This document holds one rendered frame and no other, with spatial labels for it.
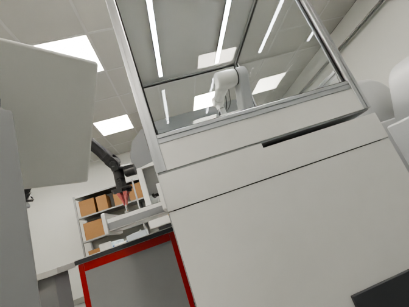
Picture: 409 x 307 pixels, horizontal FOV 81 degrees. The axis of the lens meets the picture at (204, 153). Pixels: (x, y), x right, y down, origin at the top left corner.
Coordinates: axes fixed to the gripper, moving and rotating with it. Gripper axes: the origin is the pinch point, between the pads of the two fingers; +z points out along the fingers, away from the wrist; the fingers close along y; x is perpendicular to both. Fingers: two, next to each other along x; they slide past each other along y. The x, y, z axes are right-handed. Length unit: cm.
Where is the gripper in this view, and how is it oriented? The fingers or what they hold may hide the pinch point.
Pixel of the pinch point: (125, 203)
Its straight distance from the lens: 142.6
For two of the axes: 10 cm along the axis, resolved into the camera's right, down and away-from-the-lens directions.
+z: 3.0, 9.2, -2.3
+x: 0.4, -2.6, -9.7
